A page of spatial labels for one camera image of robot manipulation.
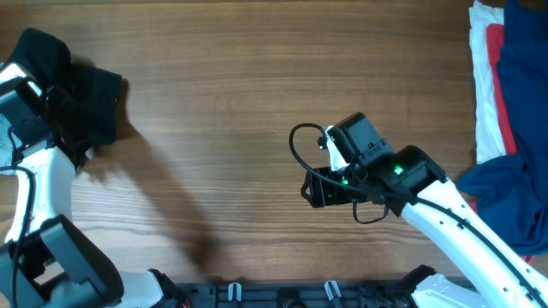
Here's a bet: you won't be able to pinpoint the black shorts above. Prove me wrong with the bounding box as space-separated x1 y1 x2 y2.
1 28 122 163

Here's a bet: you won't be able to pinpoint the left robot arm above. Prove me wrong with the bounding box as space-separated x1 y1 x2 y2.
1 75 168 307

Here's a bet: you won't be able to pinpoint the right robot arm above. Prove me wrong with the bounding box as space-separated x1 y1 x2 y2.
296 113 547 307

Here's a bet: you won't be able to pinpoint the folded light blue jeans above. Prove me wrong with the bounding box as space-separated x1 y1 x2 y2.
0 115 13 167

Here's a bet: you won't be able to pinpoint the white garment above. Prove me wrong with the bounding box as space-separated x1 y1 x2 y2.
468 1 506 164

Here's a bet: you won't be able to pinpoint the navy blue garment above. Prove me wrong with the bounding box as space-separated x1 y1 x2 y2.
457 1 547 256

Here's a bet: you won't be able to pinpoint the red garment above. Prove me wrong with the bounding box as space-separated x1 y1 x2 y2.
468 23 534 264

